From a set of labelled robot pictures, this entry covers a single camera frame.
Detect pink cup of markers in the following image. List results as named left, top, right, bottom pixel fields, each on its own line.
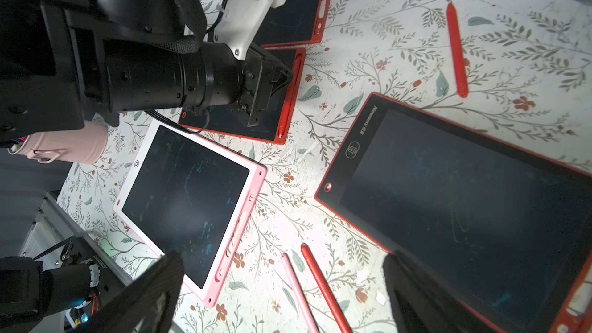
left=8, top=121, right=109, bottom=164

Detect pink white writing tablet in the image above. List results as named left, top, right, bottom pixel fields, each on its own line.
left=113, top=120, right=267, bottom=308

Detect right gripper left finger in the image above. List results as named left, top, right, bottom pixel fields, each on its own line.
left=76, top=251, right=185, bottom=332

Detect red stylus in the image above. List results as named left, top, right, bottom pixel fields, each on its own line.
left=277, top=51, right=305, bottom=143
left=446, top=2, right=469, bottom=98
left=301, top=243, right=352, bottom=333

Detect red tablet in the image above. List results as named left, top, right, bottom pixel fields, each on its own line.
left=254, top=0, right=330, bottom=48
left=206, top=47, right=306, bottom=145
left=315, top=93, right=591, bottom=332

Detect pink stylus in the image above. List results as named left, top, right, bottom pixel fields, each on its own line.
left=281, top=253, right=319, bottom=333

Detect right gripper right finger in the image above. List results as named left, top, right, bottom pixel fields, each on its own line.
left=382, top=251, right=501, bottom=332

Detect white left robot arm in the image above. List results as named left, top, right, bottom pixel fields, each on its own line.
left=1, top=0, right=294, bottom=148

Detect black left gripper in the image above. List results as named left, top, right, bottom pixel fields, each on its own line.
left=181, top=43, right=294, bottom=127

